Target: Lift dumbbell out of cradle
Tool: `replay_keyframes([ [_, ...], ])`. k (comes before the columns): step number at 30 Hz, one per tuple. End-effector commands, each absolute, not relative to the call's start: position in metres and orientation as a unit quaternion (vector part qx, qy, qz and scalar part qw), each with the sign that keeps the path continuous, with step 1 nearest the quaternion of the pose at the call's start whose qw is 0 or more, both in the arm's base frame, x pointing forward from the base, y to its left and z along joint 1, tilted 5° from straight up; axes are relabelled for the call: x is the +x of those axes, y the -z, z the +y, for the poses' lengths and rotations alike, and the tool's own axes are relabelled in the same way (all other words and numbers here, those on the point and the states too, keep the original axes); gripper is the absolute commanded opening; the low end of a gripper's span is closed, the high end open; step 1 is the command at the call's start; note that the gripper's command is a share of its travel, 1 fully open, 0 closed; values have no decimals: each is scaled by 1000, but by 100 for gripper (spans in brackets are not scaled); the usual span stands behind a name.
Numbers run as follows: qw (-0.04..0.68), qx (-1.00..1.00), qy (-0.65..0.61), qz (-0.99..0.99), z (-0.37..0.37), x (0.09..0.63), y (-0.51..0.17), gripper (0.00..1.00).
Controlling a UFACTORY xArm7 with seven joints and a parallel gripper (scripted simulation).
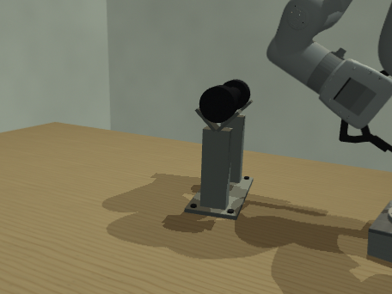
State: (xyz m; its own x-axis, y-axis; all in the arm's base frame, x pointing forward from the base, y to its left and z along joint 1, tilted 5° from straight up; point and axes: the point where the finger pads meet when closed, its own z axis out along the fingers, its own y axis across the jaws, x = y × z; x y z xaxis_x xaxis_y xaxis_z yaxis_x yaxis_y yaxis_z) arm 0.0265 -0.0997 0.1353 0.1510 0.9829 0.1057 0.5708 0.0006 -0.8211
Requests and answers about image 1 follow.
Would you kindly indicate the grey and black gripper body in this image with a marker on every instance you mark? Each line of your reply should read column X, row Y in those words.
column 360, row 72

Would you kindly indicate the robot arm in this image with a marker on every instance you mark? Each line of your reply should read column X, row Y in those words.
column 293, row 50

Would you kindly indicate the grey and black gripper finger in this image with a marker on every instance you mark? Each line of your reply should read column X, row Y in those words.
column 385, row 73
column 365, row 137

